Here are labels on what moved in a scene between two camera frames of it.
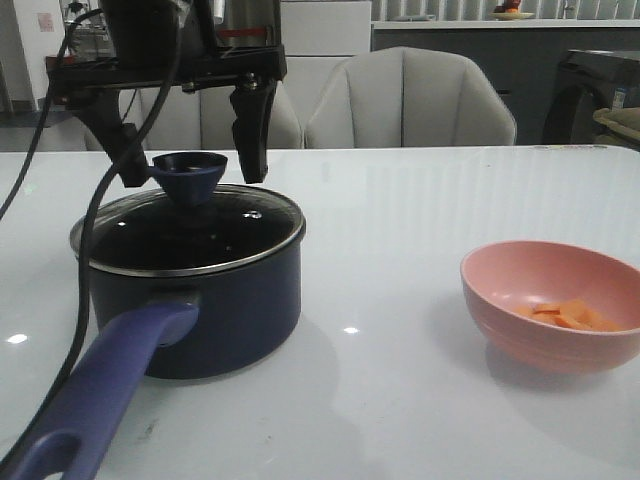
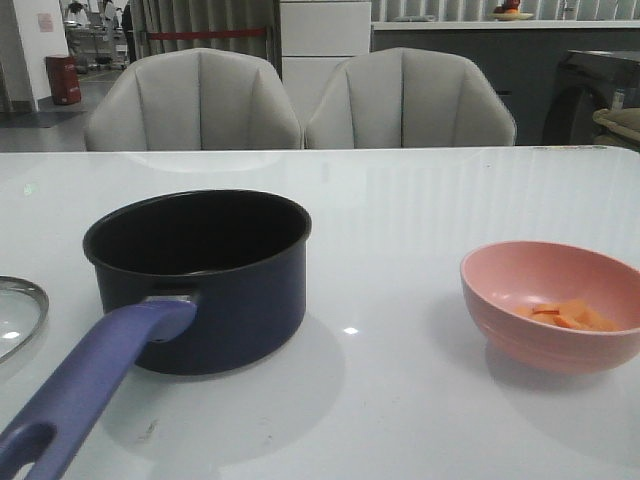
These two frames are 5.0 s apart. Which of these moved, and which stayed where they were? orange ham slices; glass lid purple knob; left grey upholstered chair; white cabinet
Moved: glass lid purple knob
Stayed: left grey upholstered chair; orange ham slices; white cabinet
